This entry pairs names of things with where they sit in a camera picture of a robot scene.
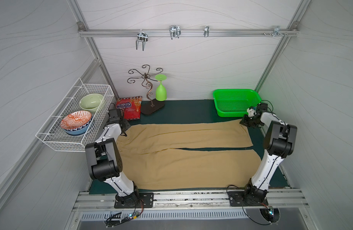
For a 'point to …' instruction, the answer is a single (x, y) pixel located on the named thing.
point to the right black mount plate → (236, 199)
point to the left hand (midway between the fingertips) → (124, 125)
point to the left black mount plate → (146, 200)
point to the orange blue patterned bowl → (76, 123)
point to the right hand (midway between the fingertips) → (242, 120)
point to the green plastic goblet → (160, 91)
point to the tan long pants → (157, 155)
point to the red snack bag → (131, 107)
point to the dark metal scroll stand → (149, 106)
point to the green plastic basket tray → (235, 102)
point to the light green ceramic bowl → (90, 102)
